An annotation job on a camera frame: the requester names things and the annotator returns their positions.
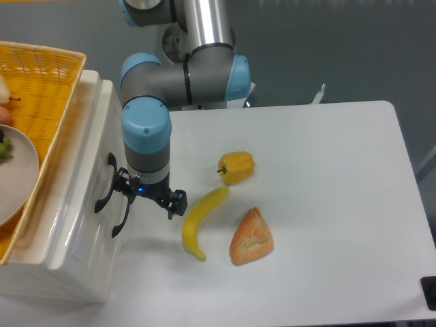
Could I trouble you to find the peach fruit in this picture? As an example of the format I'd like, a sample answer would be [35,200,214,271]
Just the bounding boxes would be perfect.
[0,106,12,125]

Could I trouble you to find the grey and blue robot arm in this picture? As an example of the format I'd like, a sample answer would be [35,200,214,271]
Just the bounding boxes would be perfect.
[119,1,251,216]

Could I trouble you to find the green grapes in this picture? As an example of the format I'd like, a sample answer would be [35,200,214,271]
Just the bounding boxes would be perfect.
[0,136,13,159]

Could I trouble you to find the white drawer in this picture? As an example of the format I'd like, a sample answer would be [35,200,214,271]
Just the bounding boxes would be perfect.
[50,80,127,279]

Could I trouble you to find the yellow bell pepper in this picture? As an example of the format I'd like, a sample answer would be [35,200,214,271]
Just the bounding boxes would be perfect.
[217,151,255,185]

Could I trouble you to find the yellow woven basket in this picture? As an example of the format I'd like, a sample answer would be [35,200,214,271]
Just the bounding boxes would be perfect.
[1,41,87,265]

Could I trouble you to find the black object at table corner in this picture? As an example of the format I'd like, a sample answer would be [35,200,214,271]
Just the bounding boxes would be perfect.
[420,276,436,311]

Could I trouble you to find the golden pastry bread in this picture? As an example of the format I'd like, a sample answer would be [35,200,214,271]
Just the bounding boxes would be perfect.
[229,207,274,266]

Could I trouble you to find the yellow banana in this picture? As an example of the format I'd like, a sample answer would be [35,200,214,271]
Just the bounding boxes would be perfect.
[181,186,230,262]

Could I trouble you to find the white pear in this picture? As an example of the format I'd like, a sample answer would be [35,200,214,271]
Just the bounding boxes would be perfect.
[0,75,21,105]

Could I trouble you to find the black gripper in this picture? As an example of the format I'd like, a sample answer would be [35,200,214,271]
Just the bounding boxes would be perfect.
[114,167,188,220]

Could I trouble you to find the white drawer cabinet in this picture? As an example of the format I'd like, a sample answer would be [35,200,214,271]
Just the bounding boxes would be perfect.
[1,70,127,302]

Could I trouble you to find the lower drawer black handle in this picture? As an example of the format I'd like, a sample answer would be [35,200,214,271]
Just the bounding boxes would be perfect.
[111,202,131,238]

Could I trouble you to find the grey plate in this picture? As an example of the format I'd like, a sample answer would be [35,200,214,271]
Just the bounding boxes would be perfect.
[1,125,40,224]

